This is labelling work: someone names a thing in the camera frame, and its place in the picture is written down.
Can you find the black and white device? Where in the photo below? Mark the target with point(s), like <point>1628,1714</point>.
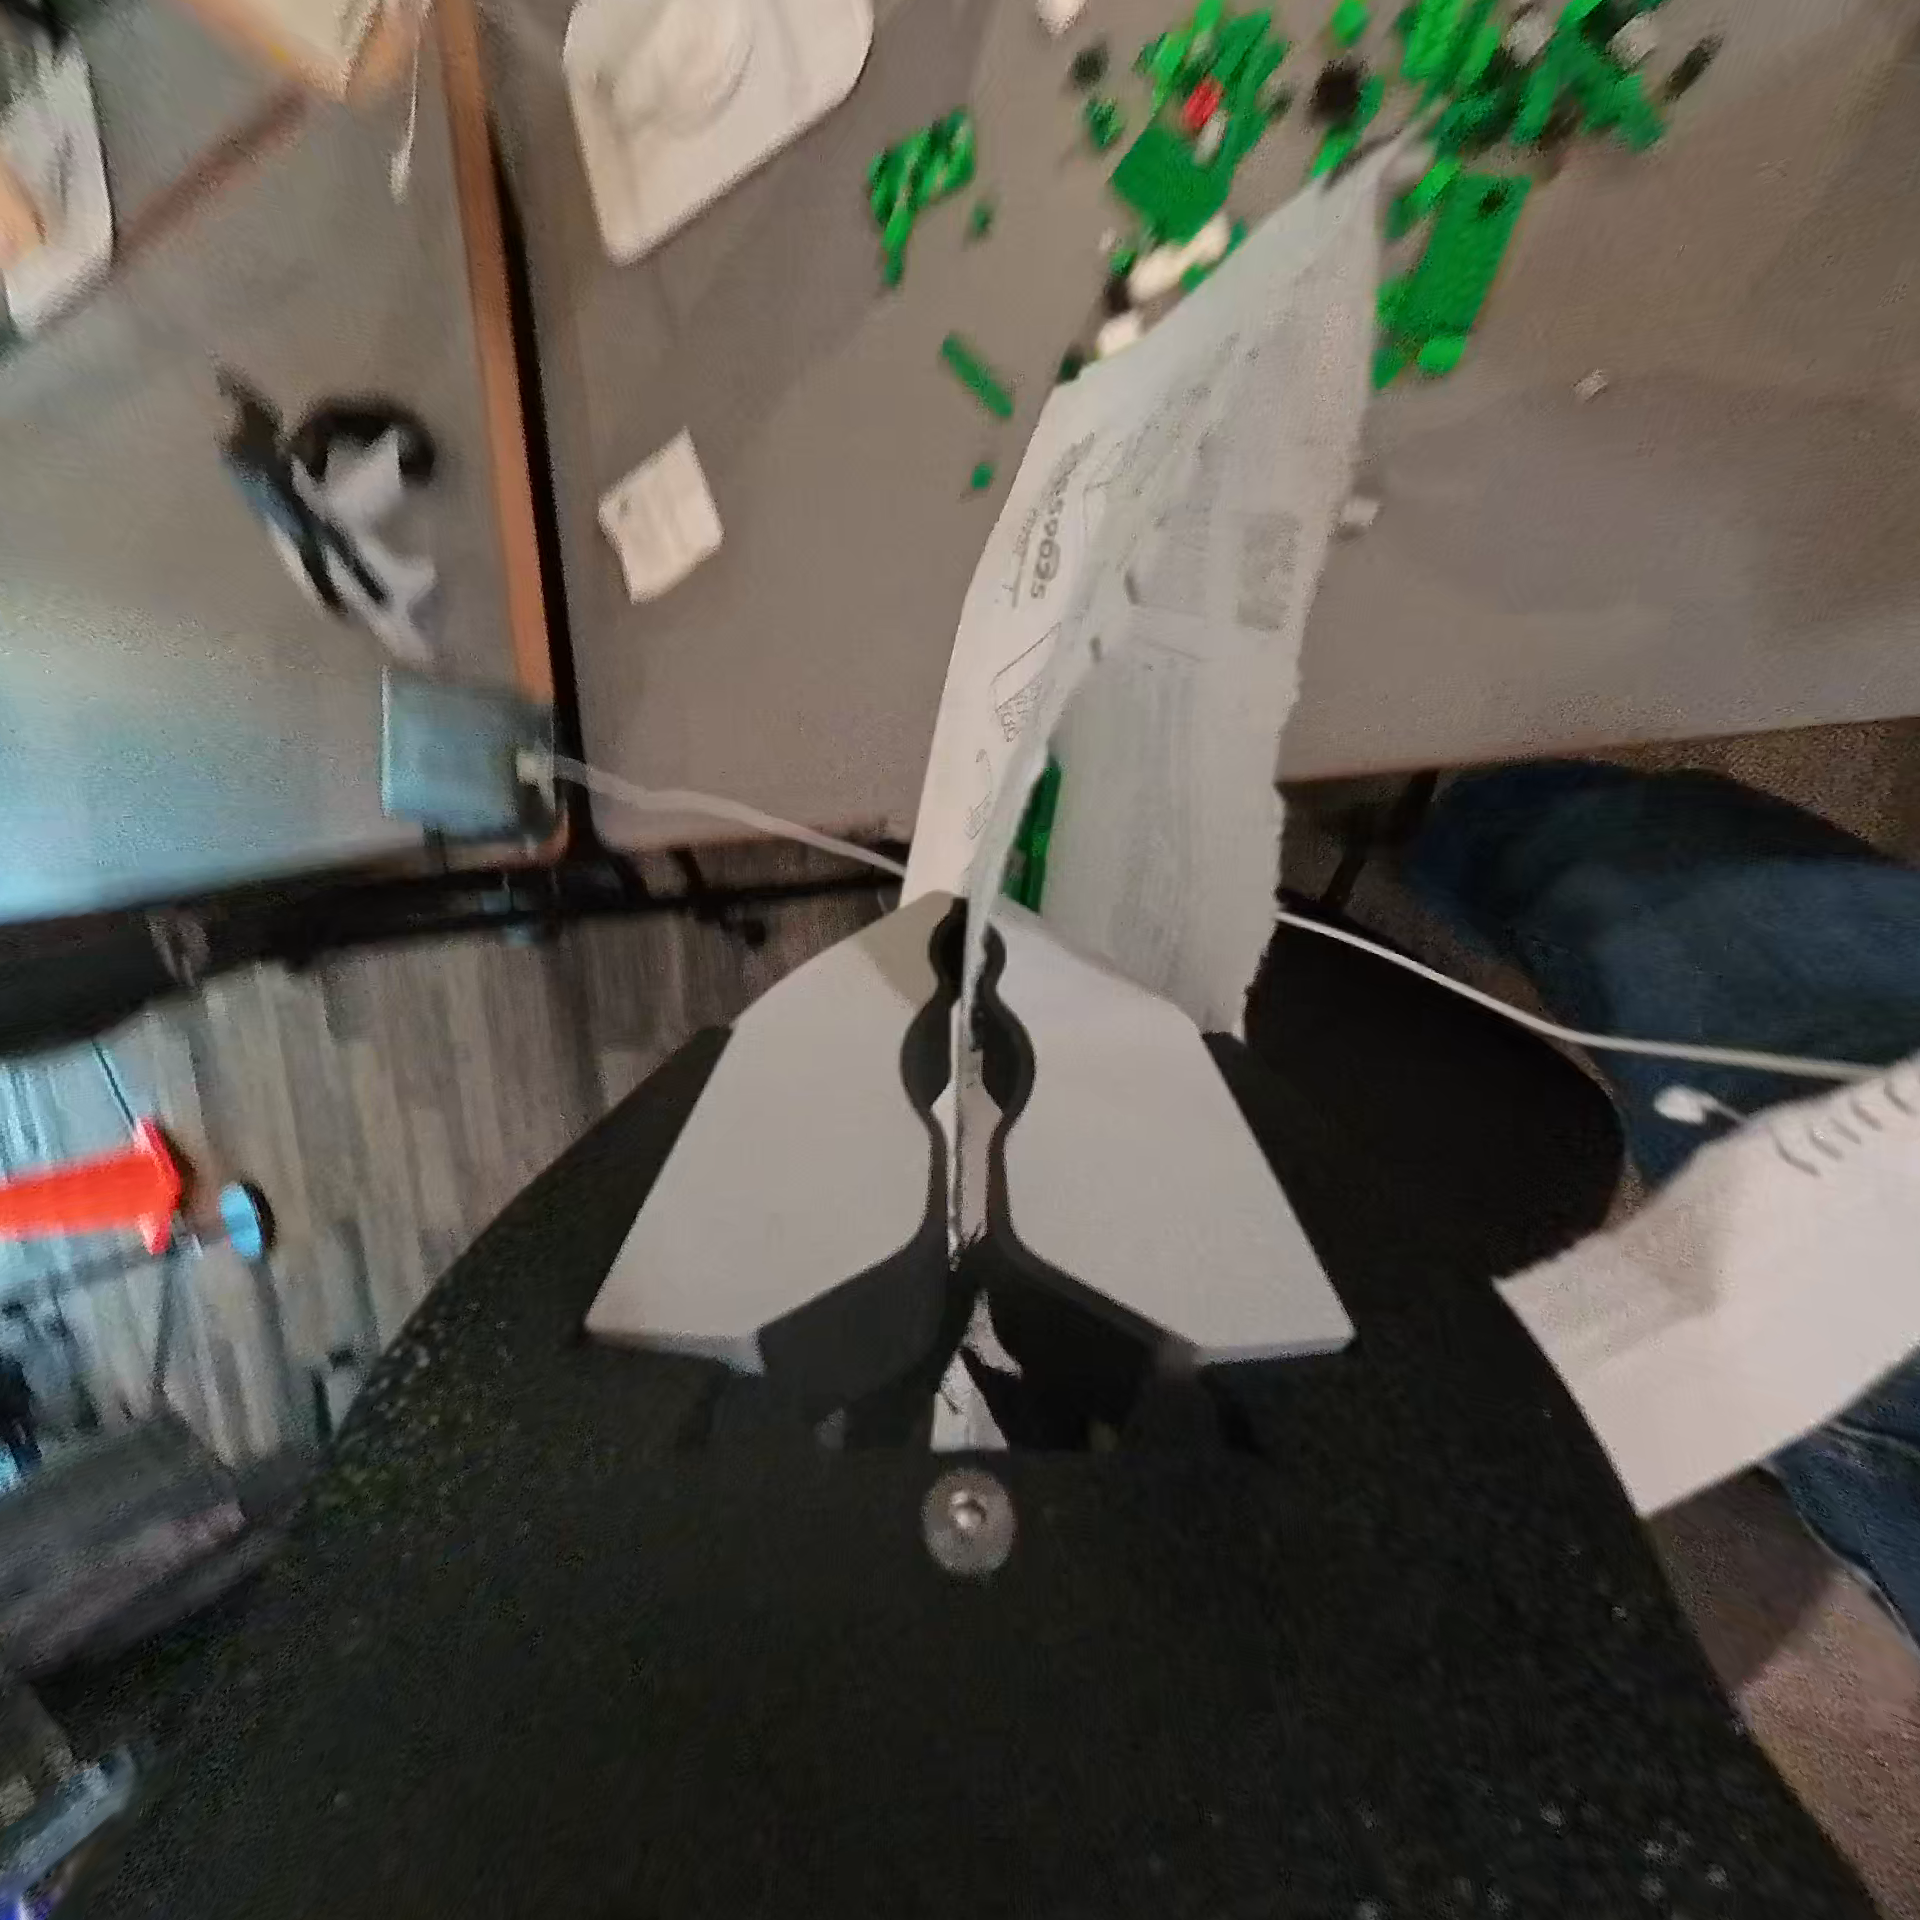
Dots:
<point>346,495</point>

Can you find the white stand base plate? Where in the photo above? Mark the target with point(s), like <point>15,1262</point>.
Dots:
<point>704,107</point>

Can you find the grey table with wooden edge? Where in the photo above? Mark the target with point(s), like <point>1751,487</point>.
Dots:
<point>148,675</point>

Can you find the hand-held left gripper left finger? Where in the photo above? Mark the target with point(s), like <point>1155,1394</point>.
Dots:
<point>763,1171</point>

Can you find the long narrow green plate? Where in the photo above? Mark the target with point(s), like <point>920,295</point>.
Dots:
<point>977,378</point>

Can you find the green mosaic plate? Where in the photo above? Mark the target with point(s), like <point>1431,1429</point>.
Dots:
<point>920,188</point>

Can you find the small torn paper scrap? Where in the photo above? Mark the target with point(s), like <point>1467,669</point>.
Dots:
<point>660,515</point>

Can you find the person's blue jeans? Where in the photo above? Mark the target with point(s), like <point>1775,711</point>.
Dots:
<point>1680,902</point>

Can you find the grey metal box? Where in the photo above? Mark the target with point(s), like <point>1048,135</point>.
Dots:
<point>458,750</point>

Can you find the white printed paper bag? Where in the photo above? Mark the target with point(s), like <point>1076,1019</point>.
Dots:
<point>1184,599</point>

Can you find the pile of green bricks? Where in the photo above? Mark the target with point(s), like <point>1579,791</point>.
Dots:
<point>1455,254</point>

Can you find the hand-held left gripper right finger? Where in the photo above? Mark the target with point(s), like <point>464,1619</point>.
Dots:
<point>1170,1184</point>

